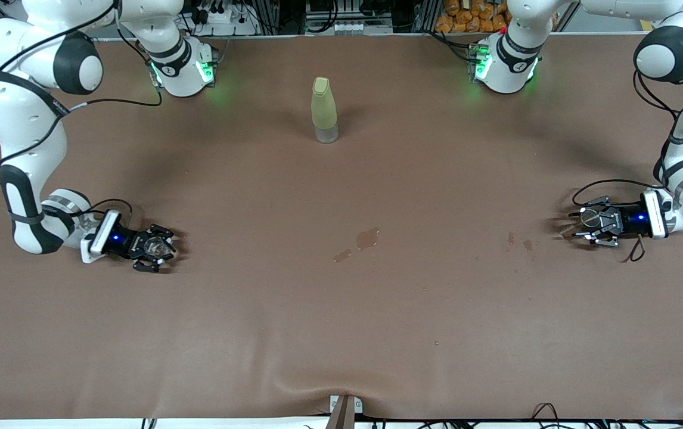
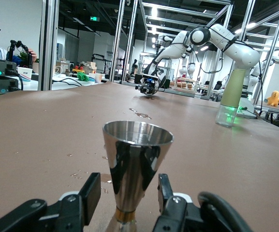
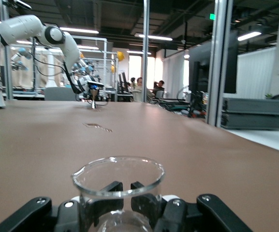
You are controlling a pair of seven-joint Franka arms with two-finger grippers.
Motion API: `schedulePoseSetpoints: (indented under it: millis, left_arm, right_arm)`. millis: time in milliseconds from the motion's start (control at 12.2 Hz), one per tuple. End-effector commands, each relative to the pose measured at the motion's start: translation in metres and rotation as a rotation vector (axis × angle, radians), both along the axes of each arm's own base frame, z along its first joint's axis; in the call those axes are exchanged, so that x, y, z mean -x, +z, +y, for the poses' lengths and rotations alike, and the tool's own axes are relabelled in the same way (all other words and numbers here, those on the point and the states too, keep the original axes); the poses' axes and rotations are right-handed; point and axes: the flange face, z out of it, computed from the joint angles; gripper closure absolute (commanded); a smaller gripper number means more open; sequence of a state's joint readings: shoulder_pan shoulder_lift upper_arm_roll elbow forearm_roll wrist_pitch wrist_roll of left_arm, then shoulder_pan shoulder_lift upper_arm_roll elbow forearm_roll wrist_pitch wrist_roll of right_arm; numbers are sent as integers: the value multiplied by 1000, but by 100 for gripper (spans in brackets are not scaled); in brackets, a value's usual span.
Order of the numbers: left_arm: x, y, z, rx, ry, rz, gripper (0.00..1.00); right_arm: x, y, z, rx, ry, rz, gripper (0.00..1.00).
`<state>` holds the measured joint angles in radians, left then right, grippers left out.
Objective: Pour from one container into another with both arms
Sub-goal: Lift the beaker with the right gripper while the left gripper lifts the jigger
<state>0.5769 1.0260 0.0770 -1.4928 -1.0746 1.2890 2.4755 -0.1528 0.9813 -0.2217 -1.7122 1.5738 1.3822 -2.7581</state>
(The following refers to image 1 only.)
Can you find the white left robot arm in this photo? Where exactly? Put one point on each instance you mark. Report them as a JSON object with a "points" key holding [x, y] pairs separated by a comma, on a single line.
{"points": [[508, 74]]}

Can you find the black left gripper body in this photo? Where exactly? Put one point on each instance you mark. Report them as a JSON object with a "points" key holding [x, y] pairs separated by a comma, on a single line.
{"points": [[629, 221]]}

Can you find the white socket strip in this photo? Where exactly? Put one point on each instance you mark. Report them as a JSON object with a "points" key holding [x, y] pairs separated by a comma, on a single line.
{"points": [[353, 28]]}

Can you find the grey metal table bracket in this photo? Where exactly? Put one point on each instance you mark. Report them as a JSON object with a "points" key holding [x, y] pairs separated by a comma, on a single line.
{"points": [[357, 406]]}

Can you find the white power strip with plugs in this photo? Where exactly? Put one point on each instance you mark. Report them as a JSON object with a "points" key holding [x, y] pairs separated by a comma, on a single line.
{"points": [[225, 16]]}

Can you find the large brown liquid puddle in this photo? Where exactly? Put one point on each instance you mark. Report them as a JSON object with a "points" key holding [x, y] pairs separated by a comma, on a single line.
{"points": [[368, 238]]}

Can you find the steel double cone jigger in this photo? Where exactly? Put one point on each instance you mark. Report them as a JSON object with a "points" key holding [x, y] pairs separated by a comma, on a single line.
{"points": [[589, 216]]}

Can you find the orange packaged snacks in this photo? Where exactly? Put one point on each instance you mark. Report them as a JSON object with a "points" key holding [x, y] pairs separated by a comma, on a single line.
{"points": [[455, 21]]}

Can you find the elongated brown liquid puddle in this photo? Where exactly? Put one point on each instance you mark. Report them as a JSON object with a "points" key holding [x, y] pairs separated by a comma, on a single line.
{"points": [[342, 256]]}

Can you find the clear glass cup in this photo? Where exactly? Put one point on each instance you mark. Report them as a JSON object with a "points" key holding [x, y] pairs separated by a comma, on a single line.
{"points": [[154, 245]]}

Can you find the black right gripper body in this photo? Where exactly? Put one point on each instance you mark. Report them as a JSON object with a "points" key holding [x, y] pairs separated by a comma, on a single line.
{"points": [[123, 240]]}

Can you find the brown table mat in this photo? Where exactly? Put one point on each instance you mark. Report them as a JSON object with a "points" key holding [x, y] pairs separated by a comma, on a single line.
{"points": [[341, 328]]}

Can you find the green bottle with clear base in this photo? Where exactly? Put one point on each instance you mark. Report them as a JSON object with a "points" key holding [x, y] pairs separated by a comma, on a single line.
{"points": [[323, 107]]}

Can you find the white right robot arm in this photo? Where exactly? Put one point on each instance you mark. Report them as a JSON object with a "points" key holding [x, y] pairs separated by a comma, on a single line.
{"points": [[25, 119]]}

